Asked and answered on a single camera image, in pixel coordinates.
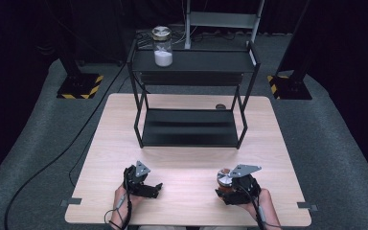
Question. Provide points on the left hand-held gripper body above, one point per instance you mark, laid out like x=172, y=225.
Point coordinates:
x=134, y=179

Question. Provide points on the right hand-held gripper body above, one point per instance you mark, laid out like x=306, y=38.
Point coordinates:
x=247, y=187

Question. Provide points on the glass jar with brown contents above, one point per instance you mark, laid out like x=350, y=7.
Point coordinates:
x=225, y=182

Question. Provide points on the black metal two-tier shelf rack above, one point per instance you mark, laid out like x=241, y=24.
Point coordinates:
x=190, y=127

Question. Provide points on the glass jar with white powder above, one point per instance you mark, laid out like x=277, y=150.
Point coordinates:
x=163, y=58

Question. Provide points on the person's right hand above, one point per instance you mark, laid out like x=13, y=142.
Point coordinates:
x=263, y=201

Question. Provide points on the person's left hand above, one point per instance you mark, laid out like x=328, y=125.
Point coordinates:
x=121, y=196

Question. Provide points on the grey tape strip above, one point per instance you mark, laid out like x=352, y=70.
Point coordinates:
x=306, y=206
x=71, y=202

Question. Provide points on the black stand with striped base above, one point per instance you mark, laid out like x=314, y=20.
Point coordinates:
x=289, y=87
x=78, y=86

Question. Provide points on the grey metal stand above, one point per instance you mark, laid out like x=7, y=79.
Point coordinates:
x=222, y=19

